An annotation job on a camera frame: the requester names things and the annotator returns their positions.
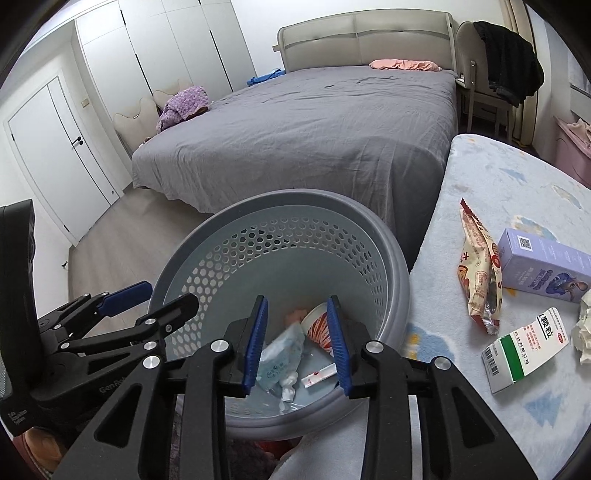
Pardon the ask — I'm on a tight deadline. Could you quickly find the white playing card box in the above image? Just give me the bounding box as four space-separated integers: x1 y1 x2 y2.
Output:
301 362 338 391

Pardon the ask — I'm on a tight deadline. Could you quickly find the beige wooden chair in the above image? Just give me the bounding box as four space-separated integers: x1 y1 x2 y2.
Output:
455 21 525 139

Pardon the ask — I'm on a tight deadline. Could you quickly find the grey perforated plastic basket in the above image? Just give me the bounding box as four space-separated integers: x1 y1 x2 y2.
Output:
148 188 411 441

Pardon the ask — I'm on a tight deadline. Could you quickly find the pile of light clothes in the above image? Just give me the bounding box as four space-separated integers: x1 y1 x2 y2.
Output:
566 117 591 155

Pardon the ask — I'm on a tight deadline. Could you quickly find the white door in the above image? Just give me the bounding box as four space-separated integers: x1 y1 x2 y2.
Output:
4 75 126 246

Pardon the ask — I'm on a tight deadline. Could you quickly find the teal wet wipe packet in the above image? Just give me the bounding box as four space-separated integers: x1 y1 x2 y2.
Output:
256 323 308 394

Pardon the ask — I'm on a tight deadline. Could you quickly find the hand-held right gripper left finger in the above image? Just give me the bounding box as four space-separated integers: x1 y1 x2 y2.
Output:
53 295 269 480

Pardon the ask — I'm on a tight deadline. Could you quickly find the pink cloth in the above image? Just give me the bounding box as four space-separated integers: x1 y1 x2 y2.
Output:
369 58 443 73

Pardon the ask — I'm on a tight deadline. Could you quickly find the black jacket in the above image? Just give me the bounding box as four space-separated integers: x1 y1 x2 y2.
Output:
471 21 544 107

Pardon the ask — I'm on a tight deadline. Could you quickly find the blue cloth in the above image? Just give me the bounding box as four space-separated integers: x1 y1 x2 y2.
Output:
246 69 284 88

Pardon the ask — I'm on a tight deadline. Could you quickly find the red and cream snack packet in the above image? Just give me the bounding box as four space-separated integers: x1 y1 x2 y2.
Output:
457 198 504 335

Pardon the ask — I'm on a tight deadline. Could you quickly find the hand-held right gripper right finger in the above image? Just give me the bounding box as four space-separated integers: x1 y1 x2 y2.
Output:
326 295 539 480

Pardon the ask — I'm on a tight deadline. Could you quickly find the green and white medicine box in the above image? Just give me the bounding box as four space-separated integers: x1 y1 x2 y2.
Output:
481 307 570 394

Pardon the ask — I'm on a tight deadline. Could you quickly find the white tissue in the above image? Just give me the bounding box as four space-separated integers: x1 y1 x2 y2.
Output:
278 369 302 412

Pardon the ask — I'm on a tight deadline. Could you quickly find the bed with grey sheet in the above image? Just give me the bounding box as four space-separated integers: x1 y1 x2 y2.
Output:
131 10 462 232

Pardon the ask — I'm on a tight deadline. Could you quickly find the red and white paper cup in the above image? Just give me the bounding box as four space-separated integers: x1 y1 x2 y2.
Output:
300 302 340 354

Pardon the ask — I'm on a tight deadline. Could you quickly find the purple cardboard box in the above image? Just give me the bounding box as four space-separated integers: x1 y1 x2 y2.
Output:
496 227 591 304

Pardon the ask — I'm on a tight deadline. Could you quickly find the crumpled cream paper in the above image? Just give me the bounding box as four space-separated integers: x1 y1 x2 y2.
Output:
571 288 591 366

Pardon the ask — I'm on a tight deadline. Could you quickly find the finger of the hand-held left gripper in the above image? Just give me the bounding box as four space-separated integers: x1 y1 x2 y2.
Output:
37 281 154 342
55 293 200 370

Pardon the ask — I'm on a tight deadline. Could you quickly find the pink plastic storage box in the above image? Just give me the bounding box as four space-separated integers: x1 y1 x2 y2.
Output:
554 115 591 186

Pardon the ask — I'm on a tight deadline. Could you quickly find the white wardrobe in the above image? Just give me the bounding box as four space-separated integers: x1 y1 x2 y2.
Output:
74 0 257 121

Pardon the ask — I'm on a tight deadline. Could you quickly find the beige cushioned seat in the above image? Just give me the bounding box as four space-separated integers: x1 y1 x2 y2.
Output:
154 78 195 110
114 98 160 155

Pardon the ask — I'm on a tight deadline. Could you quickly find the beige curtain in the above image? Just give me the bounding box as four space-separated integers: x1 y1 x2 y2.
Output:
507 0 542 145

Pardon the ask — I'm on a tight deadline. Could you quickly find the purple knitted blanket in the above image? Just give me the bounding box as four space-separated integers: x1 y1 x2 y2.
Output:
157 85 212 134

